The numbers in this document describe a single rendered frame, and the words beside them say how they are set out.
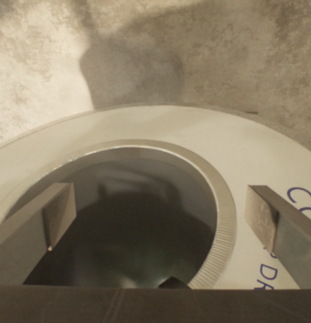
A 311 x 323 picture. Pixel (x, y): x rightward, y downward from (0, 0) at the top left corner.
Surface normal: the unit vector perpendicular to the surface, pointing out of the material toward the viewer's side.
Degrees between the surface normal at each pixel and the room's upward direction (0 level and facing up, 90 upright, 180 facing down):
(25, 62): 0
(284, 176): 90
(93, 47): 0
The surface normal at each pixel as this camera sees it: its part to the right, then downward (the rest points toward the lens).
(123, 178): 0.05, 0.60
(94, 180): 0.43, 0.51
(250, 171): -0.11, -0.79
